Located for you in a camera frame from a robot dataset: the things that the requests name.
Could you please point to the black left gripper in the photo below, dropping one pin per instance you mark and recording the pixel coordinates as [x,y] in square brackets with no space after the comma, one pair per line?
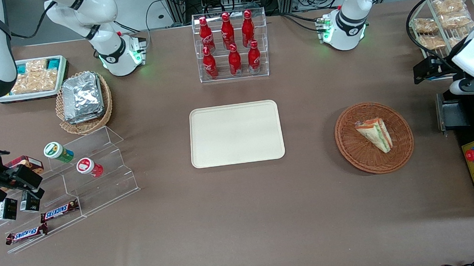
[437,66]

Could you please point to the triangular sandwich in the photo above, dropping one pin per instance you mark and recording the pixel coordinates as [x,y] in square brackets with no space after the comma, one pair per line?
[376,134]

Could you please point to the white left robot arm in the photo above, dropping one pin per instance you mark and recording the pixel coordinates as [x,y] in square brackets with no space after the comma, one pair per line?
[351,22]

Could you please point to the white snack tray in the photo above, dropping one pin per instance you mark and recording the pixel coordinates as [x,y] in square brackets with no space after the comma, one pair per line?
[27,96]

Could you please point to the oval tan wicker basket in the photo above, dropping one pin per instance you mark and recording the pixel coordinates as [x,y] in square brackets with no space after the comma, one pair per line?
[88,125]

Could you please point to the round brown wicker basket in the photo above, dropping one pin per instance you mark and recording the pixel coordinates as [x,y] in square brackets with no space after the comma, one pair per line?
[365,156]

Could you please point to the cream rectangular tray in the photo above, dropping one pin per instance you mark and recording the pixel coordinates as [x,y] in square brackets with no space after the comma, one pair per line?
[236,134]

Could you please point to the small black box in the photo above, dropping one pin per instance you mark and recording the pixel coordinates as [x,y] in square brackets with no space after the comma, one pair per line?
[29,203]
[8,209]

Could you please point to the clear bag of snacks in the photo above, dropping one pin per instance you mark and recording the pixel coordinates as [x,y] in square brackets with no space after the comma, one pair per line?
[455,42]
[448,5]
[431,42]
[425,25]
[456,19]

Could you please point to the brown red chocolate box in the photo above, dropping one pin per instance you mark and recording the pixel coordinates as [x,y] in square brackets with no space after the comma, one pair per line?
[31,162]

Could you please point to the Snickers chocolate bar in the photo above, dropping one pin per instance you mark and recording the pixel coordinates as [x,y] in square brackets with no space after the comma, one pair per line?
[59,211]
[26,234]

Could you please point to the green lidded snack cup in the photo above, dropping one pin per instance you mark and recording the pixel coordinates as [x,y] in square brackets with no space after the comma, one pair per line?
[57,151]

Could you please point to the red lidded snack cup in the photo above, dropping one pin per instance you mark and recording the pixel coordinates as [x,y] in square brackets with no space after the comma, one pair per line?
[88,167]

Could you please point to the clear acrylic stepped stand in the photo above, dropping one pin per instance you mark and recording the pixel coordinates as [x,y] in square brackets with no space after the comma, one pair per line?
[106,190]

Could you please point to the clear bag of crackers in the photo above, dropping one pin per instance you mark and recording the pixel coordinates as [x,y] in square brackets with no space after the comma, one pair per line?
[36,80]

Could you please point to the silver foil packs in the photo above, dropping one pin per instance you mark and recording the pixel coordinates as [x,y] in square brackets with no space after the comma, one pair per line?
[83,98]

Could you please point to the teal snack pack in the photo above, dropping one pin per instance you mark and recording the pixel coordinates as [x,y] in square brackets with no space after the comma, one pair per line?
[53,63]
[21,69]

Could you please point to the red cola bottle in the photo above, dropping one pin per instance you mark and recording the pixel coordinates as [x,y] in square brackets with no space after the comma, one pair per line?
[254,59]
[210,65]
[235,62]
[227,31]
[248,28]
[206,36]

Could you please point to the clear acrylic bottle rack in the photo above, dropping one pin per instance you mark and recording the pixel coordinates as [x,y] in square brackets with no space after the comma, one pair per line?
[219,73]

